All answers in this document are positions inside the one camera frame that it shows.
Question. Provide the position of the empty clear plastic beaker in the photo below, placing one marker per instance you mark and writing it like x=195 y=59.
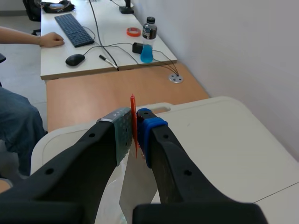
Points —
x=109 y=193

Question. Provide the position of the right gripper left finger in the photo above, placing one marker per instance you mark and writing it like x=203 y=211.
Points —
x=70 y=177

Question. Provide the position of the dark office chair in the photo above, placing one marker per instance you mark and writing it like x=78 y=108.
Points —
x=32 y=11

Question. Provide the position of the person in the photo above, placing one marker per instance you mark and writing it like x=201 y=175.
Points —
x=16 y=121

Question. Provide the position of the white desk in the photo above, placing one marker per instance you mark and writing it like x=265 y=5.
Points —
x=112 y=23

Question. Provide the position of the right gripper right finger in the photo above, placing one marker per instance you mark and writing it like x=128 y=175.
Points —
x=187 y=193

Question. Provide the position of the person's hand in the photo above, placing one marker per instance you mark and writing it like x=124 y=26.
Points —
x=52 y=40

